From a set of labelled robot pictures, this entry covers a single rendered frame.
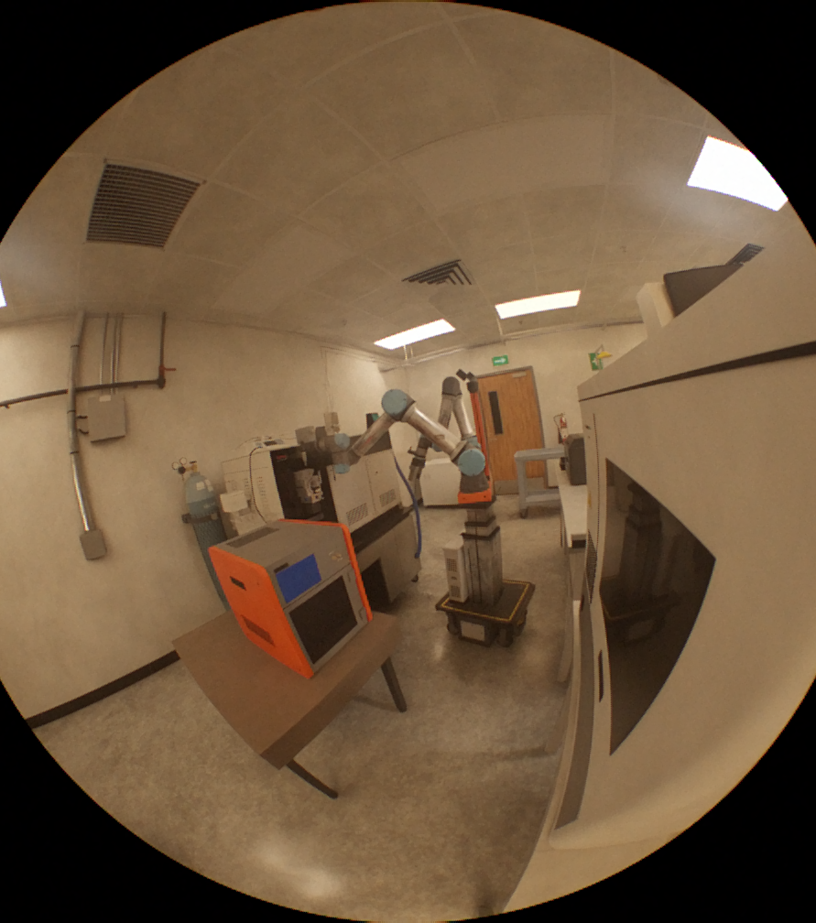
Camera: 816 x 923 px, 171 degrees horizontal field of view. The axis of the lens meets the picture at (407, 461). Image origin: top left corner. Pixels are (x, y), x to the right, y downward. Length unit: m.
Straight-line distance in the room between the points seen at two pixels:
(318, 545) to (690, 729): 0.86
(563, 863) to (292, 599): 0.84
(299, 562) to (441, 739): 1.13
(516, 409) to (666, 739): 4.75
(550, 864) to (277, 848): 1.23
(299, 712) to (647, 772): 0.83
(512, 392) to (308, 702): 4.71
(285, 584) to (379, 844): 1.18
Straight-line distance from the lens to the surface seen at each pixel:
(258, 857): 1.63
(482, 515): 1.54
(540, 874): 0.51
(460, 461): 1.14
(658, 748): 0.20
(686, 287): 0.60
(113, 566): 2.43
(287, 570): 0.80
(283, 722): 0.91
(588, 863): 0.52
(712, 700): 0.15
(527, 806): 1.43
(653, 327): 0.62
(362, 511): 1.95
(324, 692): 0.93
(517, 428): 4.81
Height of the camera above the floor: 1.40
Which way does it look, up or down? 6 degrees down
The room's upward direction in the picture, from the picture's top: 10 degrees counter-clockwise
